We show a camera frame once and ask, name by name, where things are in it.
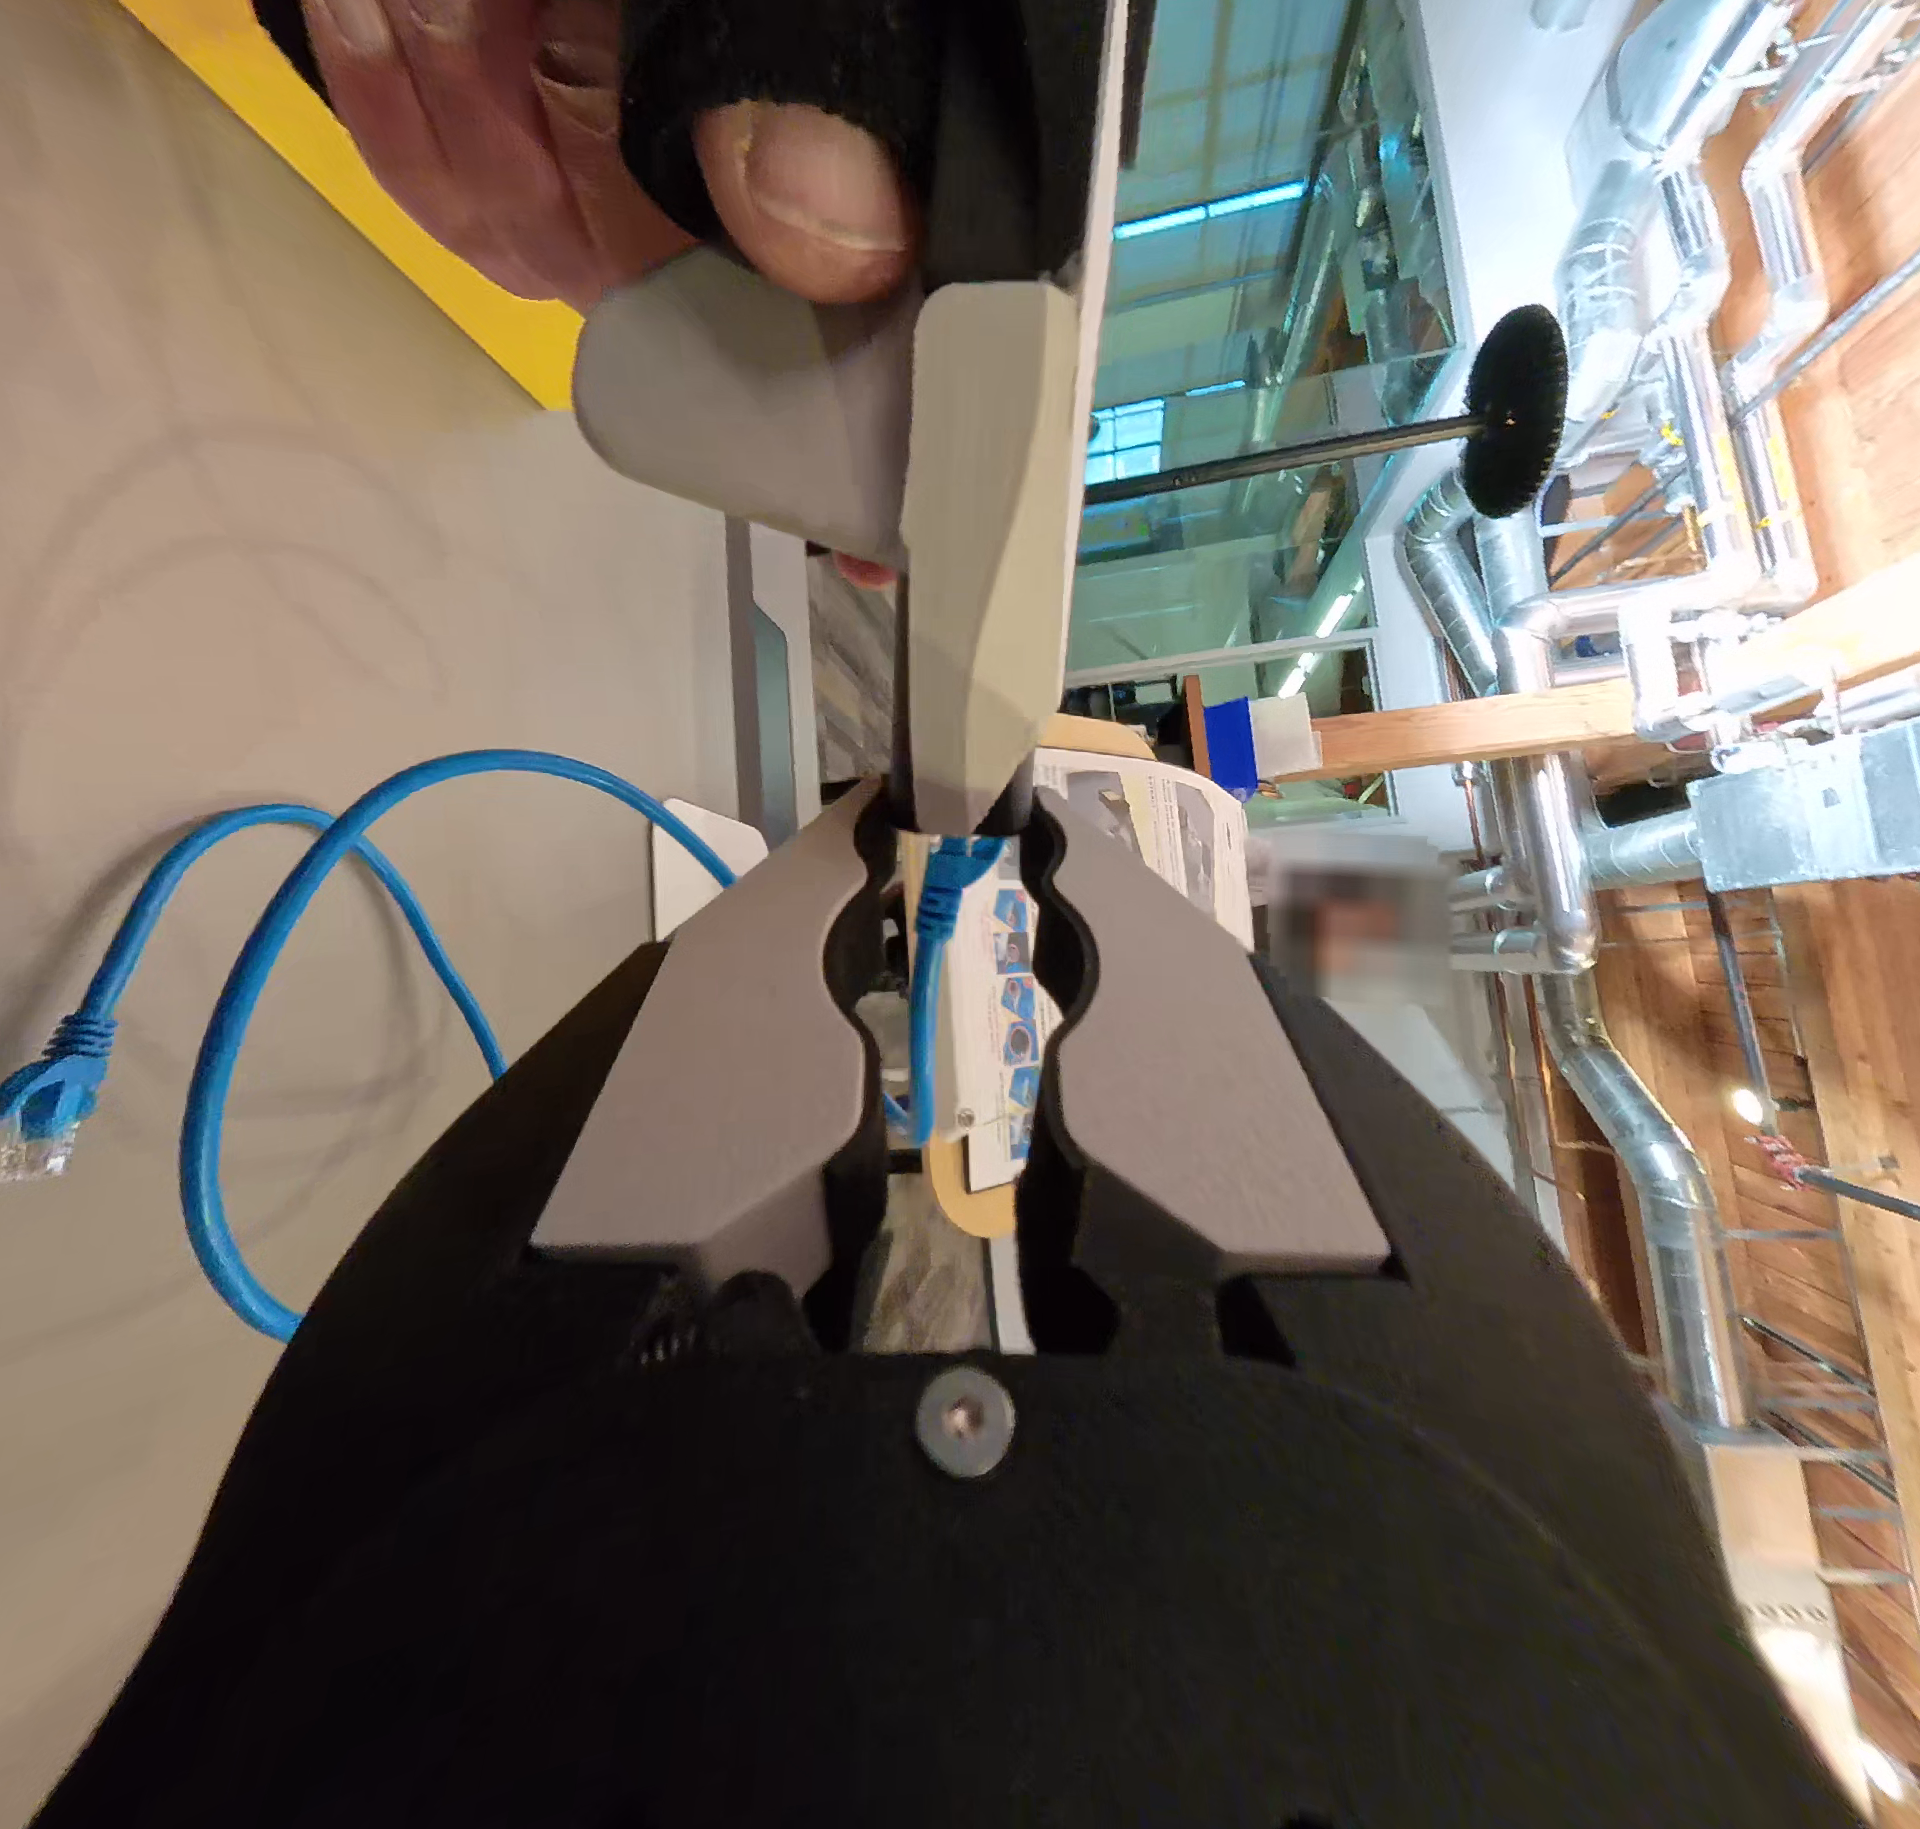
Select blue ethernet cable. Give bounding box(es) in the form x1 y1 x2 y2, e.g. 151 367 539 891
0 749 1010 1342

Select printed instruction sheet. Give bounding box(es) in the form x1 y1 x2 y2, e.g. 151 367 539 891
943 745 1259 1198

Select wooden instruction board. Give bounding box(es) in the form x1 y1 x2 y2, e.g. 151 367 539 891
921 711 1254 1240

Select grey metal duct box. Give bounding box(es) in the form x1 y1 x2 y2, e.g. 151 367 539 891
1693 723 1920 896

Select blue storage box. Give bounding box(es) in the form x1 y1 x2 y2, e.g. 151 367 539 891
1205 694 1275 798

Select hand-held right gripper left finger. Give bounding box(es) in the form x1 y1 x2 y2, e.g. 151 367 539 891
529 780 902 1307

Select white insulated ceiling pipes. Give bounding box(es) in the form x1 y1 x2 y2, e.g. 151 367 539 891
1551 0 1920 752

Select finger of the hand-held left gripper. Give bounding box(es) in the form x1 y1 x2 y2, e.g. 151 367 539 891
898 0 1134 833

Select silver bent ventilation duct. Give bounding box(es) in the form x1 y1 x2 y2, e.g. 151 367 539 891
1399 470 1756 1433

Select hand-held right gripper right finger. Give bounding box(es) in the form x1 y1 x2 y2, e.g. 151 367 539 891
1019 791 1397 1307

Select black floor lamp pole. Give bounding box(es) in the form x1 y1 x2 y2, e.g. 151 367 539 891
1081 302 1573 521

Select person's left hand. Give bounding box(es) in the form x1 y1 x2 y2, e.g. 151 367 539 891
291 0 923 309

